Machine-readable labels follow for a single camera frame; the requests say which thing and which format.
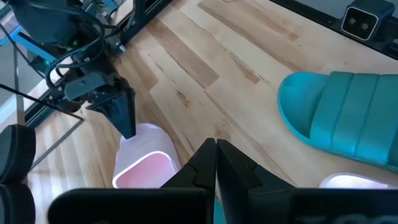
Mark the grey desk frame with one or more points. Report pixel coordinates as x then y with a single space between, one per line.
18 87

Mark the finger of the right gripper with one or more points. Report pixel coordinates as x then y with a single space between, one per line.
118 115

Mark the pink rubber slide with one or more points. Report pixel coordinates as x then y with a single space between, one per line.
146 168
351 182

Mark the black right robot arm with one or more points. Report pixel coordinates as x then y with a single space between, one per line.
40 21

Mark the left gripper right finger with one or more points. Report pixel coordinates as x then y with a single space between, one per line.
280 205

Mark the black rubber slide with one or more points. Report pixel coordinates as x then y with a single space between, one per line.
14 205
15 152

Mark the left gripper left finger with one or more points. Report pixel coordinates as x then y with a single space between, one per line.
174 205

